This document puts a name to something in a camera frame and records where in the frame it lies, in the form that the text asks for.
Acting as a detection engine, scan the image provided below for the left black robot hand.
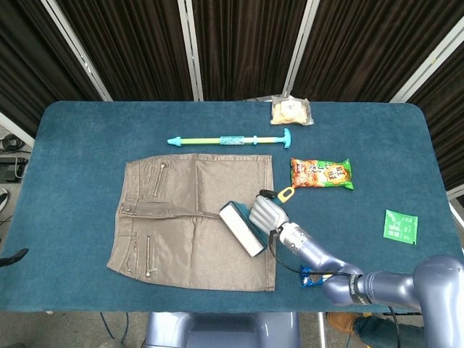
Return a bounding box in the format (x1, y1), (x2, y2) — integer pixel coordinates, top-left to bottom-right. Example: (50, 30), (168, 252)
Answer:
(0, 248), (30, 269)

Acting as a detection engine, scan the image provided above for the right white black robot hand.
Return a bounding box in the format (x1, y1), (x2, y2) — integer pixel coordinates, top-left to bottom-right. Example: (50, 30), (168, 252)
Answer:
(247, 188), (290, 231)

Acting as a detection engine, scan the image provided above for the teal lint roller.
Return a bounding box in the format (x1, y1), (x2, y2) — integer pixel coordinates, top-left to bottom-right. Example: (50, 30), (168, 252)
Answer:
(219, 186), (296, 259)

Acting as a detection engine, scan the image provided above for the brown zippered skirt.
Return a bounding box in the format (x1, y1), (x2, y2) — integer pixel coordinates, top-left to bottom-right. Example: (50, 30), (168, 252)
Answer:
(106, 154), (277, 292)

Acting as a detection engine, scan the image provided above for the orange green snack bag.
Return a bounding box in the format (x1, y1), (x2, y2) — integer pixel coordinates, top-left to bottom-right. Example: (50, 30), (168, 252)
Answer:
(289, 157), (355, 191)

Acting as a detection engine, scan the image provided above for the blue cookie packet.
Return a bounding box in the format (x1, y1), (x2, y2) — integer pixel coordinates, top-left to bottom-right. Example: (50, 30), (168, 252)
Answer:
(299, 266), (333, 289)

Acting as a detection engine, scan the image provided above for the black box on floor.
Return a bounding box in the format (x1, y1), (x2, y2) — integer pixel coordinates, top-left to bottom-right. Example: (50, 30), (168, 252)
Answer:
(0, 156), (30, 183)

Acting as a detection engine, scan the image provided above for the blue table cloth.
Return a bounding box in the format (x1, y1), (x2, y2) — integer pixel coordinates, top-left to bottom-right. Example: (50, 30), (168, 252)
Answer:
(0, 100), (464, 315)

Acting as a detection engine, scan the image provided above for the cyan yellow toy water pump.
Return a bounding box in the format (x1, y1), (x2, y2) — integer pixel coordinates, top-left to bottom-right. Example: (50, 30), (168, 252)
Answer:
(167, 128), (293, 151)

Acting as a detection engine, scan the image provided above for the clear bag of crackers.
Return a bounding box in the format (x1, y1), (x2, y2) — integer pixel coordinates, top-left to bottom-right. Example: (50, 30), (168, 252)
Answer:
(270, 94), (314, 127)

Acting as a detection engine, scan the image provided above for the grey-blue robot torso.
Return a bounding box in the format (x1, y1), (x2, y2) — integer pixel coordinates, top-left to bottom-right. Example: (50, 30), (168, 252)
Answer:
(144, 311), (302, 348)

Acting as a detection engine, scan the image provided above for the metal table leg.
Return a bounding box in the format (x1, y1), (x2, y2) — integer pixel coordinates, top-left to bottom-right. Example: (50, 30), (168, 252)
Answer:
(317, 312), (326, 348)

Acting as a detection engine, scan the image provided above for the tan shoe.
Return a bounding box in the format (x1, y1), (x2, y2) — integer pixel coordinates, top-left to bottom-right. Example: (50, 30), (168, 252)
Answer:
(325, 311), (359, 334)

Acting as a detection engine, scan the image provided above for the green tea sachet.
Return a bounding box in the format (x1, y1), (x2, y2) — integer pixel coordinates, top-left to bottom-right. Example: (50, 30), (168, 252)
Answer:
(383, 209), (419, 245)

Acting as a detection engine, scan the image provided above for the blue jeans leg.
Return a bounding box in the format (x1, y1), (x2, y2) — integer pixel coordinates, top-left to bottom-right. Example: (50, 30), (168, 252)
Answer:
(354, 314), (426, 348)

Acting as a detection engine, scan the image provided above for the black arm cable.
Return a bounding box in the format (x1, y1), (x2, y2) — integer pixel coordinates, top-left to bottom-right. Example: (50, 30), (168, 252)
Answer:
(267, 227), (351, 277)

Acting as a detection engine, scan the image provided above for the black coiled floor cable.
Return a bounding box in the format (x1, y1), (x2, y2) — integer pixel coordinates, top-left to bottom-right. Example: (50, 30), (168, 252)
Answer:
(0, 133), (27, 152)

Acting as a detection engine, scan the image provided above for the blue cable under table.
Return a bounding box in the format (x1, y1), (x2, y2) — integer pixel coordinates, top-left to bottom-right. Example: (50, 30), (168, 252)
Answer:
(99, 312), (114, 339)

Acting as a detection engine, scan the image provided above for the white partition frame post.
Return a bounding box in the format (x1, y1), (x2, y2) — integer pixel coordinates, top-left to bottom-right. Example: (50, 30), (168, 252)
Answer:
(40, 0), (112, 102)
(283, 0), (320, 98)
(0, 111), (36, 146)
(176, 0), (204, 102)
(389, 25), (464, 104)

